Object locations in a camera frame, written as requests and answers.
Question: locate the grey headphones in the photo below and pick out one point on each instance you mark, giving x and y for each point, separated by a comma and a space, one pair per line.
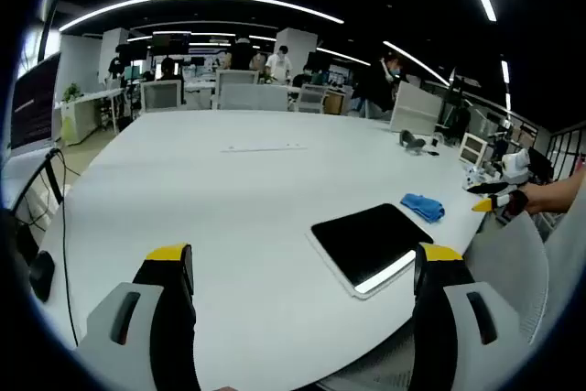
411, 141

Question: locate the blue cleaning cloth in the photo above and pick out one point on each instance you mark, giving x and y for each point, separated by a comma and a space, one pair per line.
423, 205

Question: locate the person's grey shirt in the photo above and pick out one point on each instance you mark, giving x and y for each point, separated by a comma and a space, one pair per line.
567, 272

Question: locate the computer monitor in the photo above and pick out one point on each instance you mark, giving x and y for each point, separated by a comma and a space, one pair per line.
34, 107

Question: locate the black chair frame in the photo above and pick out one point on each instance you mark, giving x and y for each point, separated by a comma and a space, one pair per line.
32, 189

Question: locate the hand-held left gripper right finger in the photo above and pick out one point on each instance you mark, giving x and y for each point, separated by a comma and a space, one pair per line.
435, 318

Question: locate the grey mesh office chair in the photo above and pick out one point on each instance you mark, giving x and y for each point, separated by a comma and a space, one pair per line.
503, 263

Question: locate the white desk partition panel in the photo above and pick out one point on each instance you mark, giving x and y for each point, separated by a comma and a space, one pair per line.
415, 109

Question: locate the wall screen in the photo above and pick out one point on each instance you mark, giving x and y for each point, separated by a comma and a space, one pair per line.
170, 43

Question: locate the black tablet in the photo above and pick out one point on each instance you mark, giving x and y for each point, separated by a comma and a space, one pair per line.
366, 240

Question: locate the green potted plant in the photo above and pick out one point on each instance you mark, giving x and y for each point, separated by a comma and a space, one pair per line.
71, 92

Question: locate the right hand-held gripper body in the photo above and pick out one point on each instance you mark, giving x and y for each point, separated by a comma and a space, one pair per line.
515, 166

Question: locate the black rounded object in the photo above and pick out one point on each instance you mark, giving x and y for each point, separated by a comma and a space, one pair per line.
42, 276

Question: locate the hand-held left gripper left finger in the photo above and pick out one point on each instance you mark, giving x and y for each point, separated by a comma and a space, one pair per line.
169, 318

